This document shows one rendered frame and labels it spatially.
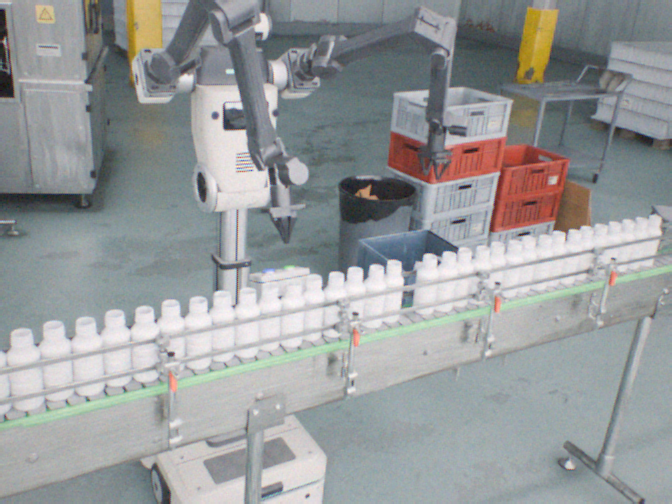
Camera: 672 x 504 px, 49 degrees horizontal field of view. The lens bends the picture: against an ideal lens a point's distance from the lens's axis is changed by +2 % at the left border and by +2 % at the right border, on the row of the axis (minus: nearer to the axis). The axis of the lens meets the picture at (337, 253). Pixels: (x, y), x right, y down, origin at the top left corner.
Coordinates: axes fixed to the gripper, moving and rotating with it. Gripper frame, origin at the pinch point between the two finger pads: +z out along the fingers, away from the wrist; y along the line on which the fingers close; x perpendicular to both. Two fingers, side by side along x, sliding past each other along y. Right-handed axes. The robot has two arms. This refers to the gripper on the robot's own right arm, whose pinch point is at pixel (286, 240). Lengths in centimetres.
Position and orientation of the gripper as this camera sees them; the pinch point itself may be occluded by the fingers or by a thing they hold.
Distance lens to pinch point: 189.4
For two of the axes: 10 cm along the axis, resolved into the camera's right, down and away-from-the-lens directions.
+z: 1.0, 9.9, 1.1
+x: -5.0, -0.5, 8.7
